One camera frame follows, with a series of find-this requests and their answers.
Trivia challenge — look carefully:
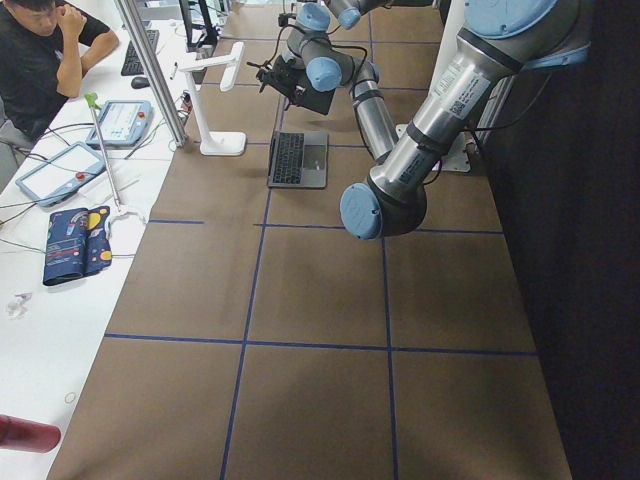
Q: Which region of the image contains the far blue teach pendant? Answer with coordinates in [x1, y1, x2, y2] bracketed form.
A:
[90, 100, 153, 149]

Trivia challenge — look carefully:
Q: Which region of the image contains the blue teach pendant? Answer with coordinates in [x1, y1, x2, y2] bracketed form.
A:
[90, 100, 153, 149]
[15, 142, 105, 207]

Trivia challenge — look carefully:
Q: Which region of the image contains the near blue teach pendant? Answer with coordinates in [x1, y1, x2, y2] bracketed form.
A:
[15, 142, 105, 207]

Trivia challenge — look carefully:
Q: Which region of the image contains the aluminium frame post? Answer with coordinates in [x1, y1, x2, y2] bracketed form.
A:
[115, 0, 187, 147]

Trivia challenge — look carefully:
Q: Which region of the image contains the black mouse pad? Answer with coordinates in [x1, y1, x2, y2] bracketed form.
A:
[293, 73, 335, 115]

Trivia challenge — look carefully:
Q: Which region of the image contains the person in black shirt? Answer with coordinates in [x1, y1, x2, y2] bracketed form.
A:
[1, 1, 119, 141]

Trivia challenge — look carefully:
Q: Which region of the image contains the crumpled clear plastic wrap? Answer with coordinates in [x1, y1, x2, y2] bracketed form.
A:
[5, 293, 32, 319]

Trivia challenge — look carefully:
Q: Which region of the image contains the black keyboard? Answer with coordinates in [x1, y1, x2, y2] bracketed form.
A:
[120, 28, 161, 77]

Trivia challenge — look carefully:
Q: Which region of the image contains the red cylinder bottle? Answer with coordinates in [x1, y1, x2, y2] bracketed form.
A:
[1, 414, 61, 453]

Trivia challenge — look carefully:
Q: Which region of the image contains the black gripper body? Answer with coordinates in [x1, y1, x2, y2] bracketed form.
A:
[278, 12, 296, 27]
[247, 55, 303, 101]

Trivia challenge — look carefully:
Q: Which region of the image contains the navy patterned pouch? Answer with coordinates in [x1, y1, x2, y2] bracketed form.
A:
[42, 206, 112, 287]

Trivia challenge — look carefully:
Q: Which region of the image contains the white desk lamp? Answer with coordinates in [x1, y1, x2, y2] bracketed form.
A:
[178, 41, 248, 157]

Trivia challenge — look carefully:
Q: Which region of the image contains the grey laptop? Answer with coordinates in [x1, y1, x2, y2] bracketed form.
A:
[266, 106, 329, 190]

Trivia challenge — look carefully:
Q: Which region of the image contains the black desk mouse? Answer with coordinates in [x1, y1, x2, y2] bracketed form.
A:
[130, 76, 150, 90]

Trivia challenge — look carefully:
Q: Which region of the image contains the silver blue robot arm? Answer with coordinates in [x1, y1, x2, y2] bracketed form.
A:
[292, 0, 394, 31]
[257, 1, 594, 240]

